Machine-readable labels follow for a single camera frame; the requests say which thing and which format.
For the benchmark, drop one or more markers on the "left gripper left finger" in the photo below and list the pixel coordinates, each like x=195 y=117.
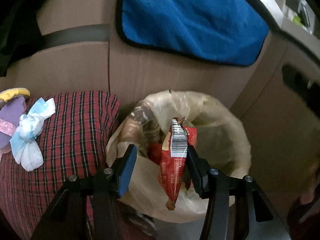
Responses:
x=122 y=171

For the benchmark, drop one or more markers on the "purple pink snack package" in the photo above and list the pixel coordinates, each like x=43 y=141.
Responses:
x=10 y=118

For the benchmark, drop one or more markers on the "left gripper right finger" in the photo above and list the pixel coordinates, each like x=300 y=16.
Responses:
x=198 y=169

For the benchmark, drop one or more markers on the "white blue tissue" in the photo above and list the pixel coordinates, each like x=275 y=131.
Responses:
x=24 y=147

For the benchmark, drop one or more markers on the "person's right hand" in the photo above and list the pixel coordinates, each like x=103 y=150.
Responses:
x=309 y=193

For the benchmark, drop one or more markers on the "red snack wrapper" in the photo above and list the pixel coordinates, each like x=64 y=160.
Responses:
x=170 y=153

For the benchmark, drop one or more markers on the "red plaid cloth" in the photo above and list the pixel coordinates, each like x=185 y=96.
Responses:
x=72 y=141

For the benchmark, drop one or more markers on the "grey cabinet handle strip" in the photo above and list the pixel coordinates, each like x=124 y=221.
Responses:
x=86 y=33

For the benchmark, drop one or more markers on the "trash bin with plastic bag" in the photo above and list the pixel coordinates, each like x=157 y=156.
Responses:
x=221 y=140

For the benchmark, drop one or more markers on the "blue towel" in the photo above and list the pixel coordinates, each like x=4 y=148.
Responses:
x=225 y=32

